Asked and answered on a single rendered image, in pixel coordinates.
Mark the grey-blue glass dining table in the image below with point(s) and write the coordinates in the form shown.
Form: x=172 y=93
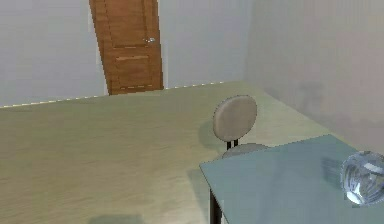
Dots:
x=283 y=186

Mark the beige round-backed chair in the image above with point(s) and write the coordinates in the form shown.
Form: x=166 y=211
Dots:
x=235 y=118

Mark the brown wooden room door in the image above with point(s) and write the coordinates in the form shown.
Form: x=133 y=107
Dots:
x=128 y=46

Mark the clear glass bowl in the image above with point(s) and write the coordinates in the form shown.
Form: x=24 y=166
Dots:
x=364 y=177

